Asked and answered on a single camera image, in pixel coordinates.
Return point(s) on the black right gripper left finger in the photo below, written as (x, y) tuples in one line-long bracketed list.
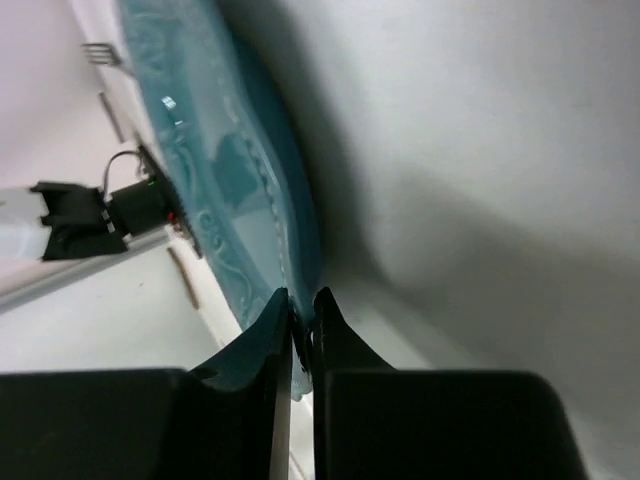
[(248, 405)]

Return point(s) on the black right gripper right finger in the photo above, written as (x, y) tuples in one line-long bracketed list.
[(332, 345)]

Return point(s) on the teal ceramic plate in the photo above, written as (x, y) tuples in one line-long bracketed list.
[(226, 144)]

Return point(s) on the silver metal fork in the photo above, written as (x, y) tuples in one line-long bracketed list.
[(106, 55)]

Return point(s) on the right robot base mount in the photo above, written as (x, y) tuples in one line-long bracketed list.
[(88, 222)]

